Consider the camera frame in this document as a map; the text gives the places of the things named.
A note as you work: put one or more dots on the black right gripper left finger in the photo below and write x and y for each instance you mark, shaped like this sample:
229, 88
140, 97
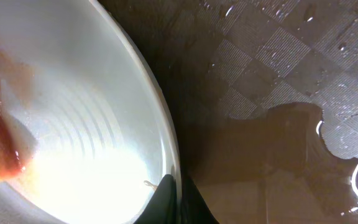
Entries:
162, 207

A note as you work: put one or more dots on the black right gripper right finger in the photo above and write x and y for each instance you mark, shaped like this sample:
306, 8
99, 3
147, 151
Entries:
194, 209

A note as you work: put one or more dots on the pale green plate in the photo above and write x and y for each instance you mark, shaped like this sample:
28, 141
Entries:
91, 122

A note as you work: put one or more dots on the brown serving tray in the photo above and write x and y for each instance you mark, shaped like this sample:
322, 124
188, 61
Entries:
264, 98

